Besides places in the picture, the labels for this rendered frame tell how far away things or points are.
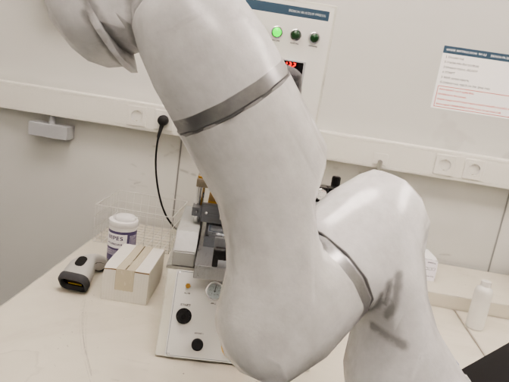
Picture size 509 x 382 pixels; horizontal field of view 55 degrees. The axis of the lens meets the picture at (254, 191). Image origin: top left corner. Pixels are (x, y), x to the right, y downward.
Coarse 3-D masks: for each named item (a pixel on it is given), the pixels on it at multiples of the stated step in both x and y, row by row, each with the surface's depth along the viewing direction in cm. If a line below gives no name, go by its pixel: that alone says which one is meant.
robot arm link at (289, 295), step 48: (288, 96) 39; (192, 144) 40; (240, 144) 38; (288, 144) 39; (240, 192) 40; (288, 192) 40; (240, 240) 43; (288, 240) 41; (240, 288) 43; (288, 288) 41; (336, 288) 43; (240, 336) 42; (288, 336) 41; (336, 336) 44
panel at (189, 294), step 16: (176, 272) 110; (192, 272) 110; (176, 288) 109; (192, 288) 109; (176, 304) 108; (192, 304) 109; (208, 304) 109; (176, 320) 108; (192, 320) 108; (208, 320) 108; (176, 336) 107; (192, 336) 107; (208, 336) 108; (176, 352) 106; (192, 352) 107; (208, 352) 107
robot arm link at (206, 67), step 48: (48, 0) 42; (96, 0) 41; (144, 0) 37; (192, 0) 35; (240, 0) 38; (96, 48) 43; (144, 48) 38; (192, 48) 36; (240, 48) 36; (192, 96) 37; (240, 96) 37
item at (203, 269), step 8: (200, 240) 116; (216, 240) 108; (224, 240) 108; (200, 248) 112; (208, 248) 112; (200, 256) 107; (208, 256) 107; (200, 264) 103; (208, 264) 103; (224, 264) 104; (200, 272) 102; (208, 272) 102; (216, 272) 102; (224, 272) 102
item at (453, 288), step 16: (448, 272) 174; (464, 272) 176; (480, 272) 179; (432, 288) 157; (448, 288) 159; (464, 288) 161; (496, 288) 165; (432, 304) 154; (448, 304) 154; (464, 304) 153; (496, 304) 152
